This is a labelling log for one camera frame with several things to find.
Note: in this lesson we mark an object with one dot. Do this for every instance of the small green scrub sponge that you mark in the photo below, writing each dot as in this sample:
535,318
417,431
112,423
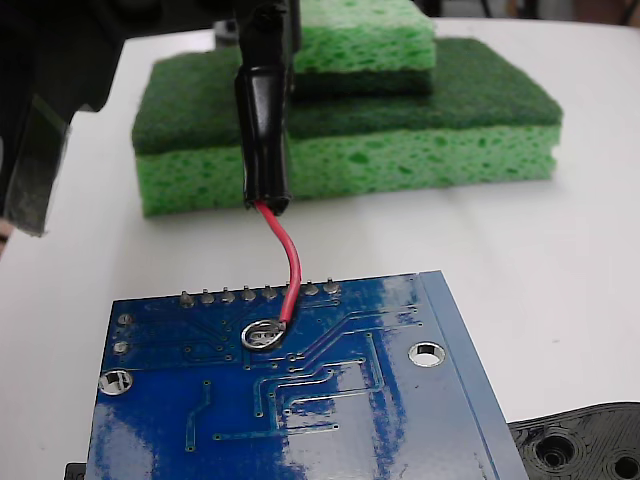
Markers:
365,40

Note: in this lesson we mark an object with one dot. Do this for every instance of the black printed plastic bracket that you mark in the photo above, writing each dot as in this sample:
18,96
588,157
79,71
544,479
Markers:
575,442

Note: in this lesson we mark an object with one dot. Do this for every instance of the large green scrub sponge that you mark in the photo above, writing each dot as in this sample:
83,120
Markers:
400,160

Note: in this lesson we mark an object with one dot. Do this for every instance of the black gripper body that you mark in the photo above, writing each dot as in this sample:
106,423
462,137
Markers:
75,45

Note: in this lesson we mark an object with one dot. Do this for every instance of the blue printed circuit board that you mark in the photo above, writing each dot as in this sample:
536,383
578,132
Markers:
310,425

